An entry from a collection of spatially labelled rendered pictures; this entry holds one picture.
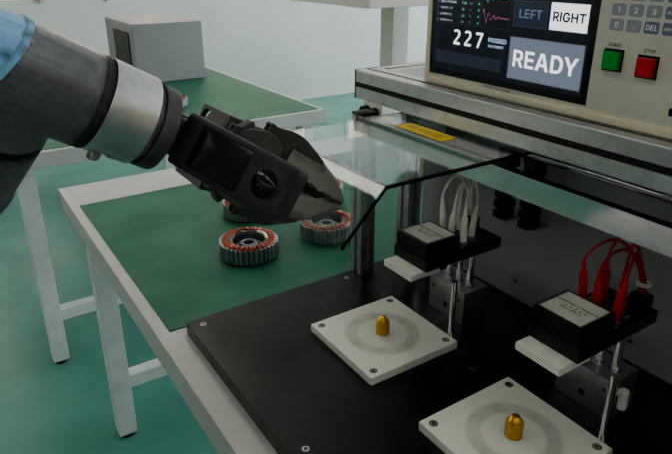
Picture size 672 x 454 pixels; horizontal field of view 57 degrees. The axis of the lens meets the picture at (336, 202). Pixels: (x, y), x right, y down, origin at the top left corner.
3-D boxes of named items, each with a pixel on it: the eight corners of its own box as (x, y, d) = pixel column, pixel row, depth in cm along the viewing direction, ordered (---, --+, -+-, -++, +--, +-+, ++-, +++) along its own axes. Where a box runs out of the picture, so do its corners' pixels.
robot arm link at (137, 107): (128, 64, 45) (84, 166, 45) (184, 90, 47) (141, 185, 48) (102, 52, 50) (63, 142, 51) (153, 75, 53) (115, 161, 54)
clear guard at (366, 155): (340, 251, 62) (340, 196, 60) (238, 183, 81) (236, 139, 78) (551, 188, 79) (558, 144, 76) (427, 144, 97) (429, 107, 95)
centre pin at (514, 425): (514, 443, 68) (516, 424, 67) (500, 432, 69) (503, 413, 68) (525, 436, 69) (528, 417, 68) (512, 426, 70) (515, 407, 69)
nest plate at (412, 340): (371, 386, 79) (371, 378, 78) (310, 331, 90) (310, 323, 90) (457, 348, 86) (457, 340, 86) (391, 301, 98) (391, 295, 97)
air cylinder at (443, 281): (461, 326, 91) (464, 293, 89) (427, 304, 97) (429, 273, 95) (485, 316, 94) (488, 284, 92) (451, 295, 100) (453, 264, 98)
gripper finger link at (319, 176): (328, 163, 66) (260, 132, 60) (360, 179, 62) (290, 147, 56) (316, 189, 66) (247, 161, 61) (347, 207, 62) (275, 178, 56)
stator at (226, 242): (234, 273, 111) (232, 255, 109) (211, 250, 120) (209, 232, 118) (288, 258, 116) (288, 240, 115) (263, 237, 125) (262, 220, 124)
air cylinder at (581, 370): (605, 421, 73) (613, 383, 71) (553, 387, 78) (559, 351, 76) (631, 405, 75) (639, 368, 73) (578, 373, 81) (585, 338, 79)
